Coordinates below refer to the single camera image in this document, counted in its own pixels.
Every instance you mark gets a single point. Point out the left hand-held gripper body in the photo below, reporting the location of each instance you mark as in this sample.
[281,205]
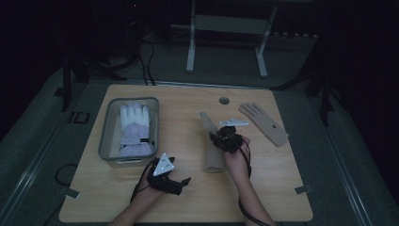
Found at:
[163,166]

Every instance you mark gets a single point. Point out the person's right hand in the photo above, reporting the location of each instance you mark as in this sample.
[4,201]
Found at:
[236,163]

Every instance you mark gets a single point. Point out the round grey table grommet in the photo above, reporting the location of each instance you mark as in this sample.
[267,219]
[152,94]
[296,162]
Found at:
[224,100]

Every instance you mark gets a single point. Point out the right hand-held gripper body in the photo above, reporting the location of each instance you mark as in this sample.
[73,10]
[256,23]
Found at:
[230,138]

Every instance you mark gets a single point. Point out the black tripod stand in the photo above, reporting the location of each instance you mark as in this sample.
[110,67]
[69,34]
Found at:
[320,88]
[78,67]

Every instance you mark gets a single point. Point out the beige knit glove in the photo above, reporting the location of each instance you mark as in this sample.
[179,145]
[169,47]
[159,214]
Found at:
[266,124]
[213,160]

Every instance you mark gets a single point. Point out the grey tape strip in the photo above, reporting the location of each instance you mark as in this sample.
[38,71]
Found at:
[303,189]
[69,192]

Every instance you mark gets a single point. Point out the white metal stand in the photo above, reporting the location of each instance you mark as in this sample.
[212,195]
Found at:
[229,24]

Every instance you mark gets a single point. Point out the clear grey-rimmed plastic bin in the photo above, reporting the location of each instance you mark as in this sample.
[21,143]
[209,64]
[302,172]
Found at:
[105,125]

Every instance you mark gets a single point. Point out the lilac ski glove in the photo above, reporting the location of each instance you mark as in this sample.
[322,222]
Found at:
[125,150]
[135,132]

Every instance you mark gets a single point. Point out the person's left hand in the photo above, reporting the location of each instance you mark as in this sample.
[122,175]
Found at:
[150,191]

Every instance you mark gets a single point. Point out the black square floor bracket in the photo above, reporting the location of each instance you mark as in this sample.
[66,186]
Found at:
[80,117]

